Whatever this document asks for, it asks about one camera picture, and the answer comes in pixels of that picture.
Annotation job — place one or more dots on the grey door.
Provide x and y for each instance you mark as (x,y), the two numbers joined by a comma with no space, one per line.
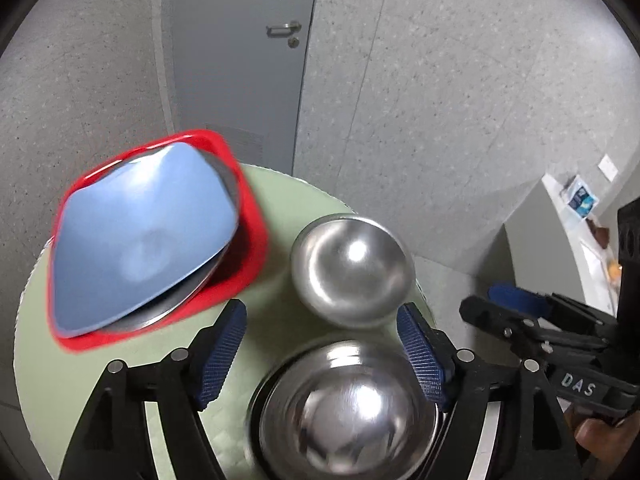
(225,85)

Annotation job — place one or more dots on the blue and white box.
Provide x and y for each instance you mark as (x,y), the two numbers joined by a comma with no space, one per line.
(581,199)

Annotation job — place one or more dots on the red square tray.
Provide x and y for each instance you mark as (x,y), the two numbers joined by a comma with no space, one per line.
(251,245)

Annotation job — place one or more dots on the round steel plate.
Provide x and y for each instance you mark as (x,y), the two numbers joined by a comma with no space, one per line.
(172,306)
(252,422)

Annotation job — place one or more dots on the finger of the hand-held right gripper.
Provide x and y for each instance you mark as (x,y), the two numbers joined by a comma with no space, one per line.
(505,322)
(517,300)

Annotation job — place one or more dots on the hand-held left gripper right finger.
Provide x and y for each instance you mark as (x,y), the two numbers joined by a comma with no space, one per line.
(420,355)

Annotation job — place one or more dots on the blue plate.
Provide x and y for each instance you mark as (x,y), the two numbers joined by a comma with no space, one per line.
(145,240)

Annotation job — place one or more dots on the person's right hand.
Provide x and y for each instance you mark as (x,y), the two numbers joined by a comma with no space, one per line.
(602,437)

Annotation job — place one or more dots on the door vent grille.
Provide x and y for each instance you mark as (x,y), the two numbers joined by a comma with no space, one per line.
(240,142)

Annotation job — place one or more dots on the white wall socket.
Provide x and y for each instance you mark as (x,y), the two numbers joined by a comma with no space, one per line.
(608,165)

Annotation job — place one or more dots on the steel bowl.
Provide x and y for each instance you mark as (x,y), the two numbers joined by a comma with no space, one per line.
(345,420)
(350,270)

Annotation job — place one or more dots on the orange object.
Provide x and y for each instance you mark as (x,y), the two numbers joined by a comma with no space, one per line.
(614,271)

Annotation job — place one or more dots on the brown object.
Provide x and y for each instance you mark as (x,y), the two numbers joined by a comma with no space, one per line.
(601,236)

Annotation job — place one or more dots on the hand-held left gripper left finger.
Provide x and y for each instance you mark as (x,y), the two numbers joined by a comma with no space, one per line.
(222,355)

